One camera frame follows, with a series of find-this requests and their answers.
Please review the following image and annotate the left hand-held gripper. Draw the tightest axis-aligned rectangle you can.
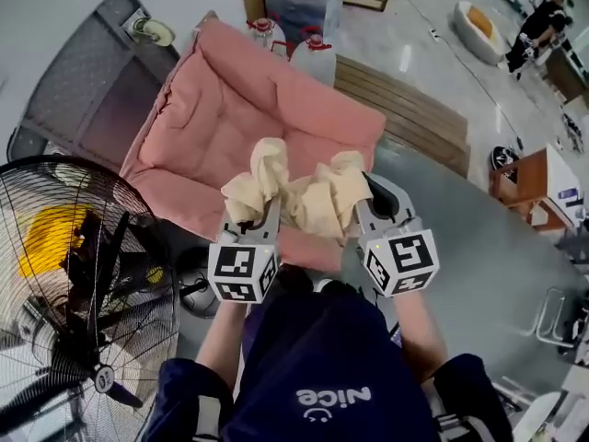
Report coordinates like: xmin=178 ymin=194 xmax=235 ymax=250
xmin=207 ymin=193 xmax=283 ymax=304

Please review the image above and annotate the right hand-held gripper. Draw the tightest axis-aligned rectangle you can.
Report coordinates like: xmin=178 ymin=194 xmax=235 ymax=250
xmin=352 ymin=171 xmax=441 ymax=298

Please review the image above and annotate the cream yellow cloth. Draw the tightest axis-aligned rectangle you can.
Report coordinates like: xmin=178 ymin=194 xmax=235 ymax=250
xmin=220 ymin=136 xmax=375 ymax=249

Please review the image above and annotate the pink cushioned sofa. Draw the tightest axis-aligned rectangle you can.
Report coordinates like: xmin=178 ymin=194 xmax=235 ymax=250
xmin=118 ymin=10 xmax=387 ymax=274

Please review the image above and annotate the person's left forearm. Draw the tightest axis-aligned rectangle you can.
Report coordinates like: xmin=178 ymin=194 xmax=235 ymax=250
xmin=194 ymin=298 xmax=252 ymax=387

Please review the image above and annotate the person's right forearm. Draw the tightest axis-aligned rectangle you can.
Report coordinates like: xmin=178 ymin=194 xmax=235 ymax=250
xmin=392 ymin=291 xmax=451 ymax=382

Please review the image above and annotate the wooden slatted platform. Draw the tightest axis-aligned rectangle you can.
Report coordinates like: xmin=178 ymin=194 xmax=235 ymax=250
xmin=332 ymin=53 xmax=472 ymax=180

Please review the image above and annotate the grey flat platform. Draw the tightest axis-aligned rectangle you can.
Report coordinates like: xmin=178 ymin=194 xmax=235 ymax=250
xmin=340 ymin=135 xmax=589 ymax=386

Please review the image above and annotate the black robot vacuum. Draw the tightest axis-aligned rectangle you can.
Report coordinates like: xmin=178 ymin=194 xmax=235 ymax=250
xmin=489 ymin=145 xmax=522 ymax=173

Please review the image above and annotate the wooden side table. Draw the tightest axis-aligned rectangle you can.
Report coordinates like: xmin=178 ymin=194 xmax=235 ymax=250
xmin=488 ymin=143 xmax=584 ymax=233

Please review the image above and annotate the person's navy shirt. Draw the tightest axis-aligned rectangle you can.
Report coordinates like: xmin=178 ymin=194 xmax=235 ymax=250
xmin=142 ymin=264 xmax=515 ymax=442

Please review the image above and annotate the large black standing fan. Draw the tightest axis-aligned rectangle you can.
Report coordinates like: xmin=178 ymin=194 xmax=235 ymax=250
xmin=0 ymin=154 xmax=223 ymax=442

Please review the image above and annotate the yellow object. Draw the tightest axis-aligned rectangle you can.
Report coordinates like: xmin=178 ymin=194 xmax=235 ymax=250
xmin=17 ymin=204 xmax=97 ymax=279

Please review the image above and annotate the white round pet bed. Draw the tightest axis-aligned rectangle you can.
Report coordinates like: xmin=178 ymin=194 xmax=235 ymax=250
xmin=452 ymin=0 xmax=506 ymax=66

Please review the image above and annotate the small cardboard piece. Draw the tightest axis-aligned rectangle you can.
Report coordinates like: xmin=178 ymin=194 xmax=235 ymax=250
xmin=194 ymin=10 xmax=221 ymax=32

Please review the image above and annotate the grey platform trolley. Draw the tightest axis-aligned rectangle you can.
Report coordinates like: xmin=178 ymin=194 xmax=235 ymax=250
xmin=6 ymin=0 xmax=181 ymax=175

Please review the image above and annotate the plastic-wrapped grey box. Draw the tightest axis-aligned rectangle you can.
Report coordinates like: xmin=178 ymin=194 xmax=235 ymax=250
xmin=263 ymin=0 xmax=350 ymax=41

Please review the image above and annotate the brown cabinet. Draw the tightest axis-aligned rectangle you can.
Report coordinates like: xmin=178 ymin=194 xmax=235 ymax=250
xmin=542 ymin=46 xmax=589 ymax=105

